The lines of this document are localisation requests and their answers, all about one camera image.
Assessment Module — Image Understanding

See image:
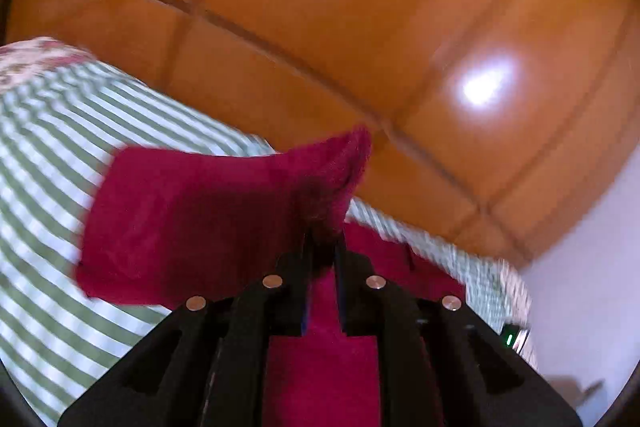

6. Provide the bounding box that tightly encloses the maroon embroidered sweater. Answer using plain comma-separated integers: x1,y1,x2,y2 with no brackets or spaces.
75,128,464,426

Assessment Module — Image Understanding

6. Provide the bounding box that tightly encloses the green checked bed sheet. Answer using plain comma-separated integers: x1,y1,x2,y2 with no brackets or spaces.
1,60,530,426

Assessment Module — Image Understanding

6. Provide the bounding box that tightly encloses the floral pink pillow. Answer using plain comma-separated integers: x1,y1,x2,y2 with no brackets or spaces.
0,37,96,93

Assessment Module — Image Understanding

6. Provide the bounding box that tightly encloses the wooden panelled wardrobe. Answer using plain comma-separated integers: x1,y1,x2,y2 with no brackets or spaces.
3,0,639,267

